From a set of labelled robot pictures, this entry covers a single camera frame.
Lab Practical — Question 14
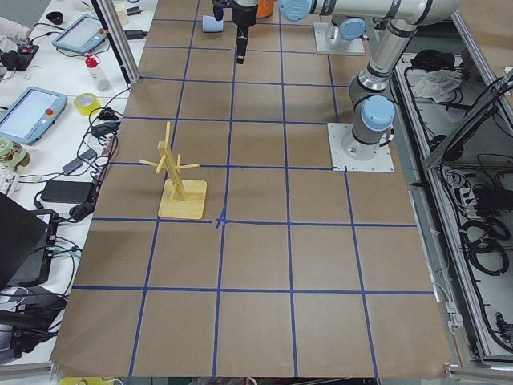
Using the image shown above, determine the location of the wooden cup tree stand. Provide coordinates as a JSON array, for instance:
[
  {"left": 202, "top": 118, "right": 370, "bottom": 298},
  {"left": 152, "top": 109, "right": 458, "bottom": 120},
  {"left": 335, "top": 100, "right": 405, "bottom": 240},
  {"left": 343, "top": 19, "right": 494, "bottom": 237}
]
[{"left": 139, "top": 122, "right": 208, "bottom": 220}]

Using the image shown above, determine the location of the teach pendant tablet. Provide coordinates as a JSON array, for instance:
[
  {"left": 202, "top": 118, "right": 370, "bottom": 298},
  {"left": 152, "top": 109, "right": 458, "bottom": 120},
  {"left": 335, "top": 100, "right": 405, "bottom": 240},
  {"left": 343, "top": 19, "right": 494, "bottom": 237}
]
[
  {"left": 51, "top": 15, "right": 106, "bottom": 54},
  {"left": 1, "top": 87, "right": 68, "bottom": 145}
]

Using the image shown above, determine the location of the upper teach pendant tablet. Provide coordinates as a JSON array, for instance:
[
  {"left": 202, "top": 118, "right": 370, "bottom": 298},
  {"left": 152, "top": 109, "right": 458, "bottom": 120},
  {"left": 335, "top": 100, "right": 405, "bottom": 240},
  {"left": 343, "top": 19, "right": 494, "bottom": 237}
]
[{"left": 51, "top": 15, "right": 106, "bottom": 54}]

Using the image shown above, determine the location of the aluminium frame post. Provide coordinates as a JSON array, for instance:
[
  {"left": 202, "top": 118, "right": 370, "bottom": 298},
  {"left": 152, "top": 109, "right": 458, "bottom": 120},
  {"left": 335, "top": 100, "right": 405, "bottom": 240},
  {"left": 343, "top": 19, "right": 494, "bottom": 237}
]
[{"left": 91, "top": 0, "right": 140, "bottom": 86}]

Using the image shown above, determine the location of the black power adapter brick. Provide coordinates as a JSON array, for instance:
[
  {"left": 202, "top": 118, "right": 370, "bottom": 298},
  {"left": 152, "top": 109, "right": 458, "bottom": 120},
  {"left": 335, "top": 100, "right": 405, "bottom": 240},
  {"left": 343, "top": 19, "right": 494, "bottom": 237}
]
[{"left": 41, "top": 180, "right": 95, "bottom": 204}]

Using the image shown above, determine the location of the yellow tape roll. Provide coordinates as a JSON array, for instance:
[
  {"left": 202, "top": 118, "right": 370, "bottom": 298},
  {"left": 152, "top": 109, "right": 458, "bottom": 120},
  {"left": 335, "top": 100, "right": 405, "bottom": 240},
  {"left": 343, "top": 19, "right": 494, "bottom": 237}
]
[{"left": 74, "top": 92, "right": 101, "bottom": 116}]

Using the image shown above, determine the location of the light blue paper cup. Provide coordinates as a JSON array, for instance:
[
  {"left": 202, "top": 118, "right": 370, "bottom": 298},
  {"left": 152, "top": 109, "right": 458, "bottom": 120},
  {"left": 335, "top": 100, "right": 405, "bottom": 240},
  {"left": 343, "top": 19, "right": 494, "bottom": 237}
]
[{"left": 202, "top": 15, "right": 224, "bottom": 33}]

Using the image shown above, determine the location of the clear bottle red cap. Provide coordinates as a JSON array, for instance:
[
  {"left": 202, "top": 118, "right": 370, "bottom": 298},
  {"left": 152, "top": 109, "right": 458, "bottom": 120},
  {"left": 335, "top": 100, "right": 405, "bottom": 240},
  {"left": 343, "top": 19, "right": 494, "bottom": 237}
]
[{"left": 85, "top": 54, "right": 111, "bottom": 92}]

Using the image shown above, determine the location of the lower teach pendant tablet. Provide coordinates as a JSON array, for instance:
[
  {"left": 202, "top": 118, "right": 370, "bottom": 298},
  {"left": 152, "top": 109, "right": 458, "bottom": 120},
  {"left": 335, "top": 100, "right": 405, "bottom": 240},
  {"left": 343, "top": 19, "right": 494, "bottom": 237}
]
[{"left": 1, "top": 87, "right": 68, "bottom": 145}]

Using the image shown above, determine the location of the black laptop computer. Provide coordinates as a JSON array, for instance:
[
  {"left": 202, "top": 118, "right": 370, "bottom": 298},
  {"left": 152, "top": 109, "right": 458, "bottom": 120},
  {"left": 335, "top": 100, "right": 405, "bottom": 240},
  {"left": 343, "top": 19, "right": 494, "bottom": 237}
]
[{"left": 1, "top": 194, "right": 58, "bottom": 289}]

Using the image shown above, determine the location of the white crumpled cloth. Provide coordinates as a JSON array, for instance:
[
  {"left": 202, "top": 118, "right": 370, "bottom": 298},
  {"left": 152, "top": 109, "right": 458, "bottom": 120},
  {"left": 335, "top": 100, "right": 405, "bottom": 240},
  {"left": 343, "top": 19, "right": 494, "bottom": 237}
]
[{"left": 412, "top": 70, "right": 463, "bottom": 103}]

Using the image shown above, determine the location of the orange tin can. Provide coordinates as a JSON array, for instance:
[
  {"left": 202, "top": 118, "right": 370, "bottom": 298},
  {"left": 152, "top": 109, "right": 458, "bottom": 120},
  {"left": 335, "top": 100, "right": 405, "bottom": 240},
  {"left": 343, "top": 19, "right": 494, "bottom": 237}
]
[{"left": 256, "top": 0, "right": 275, "bottom": 18}]

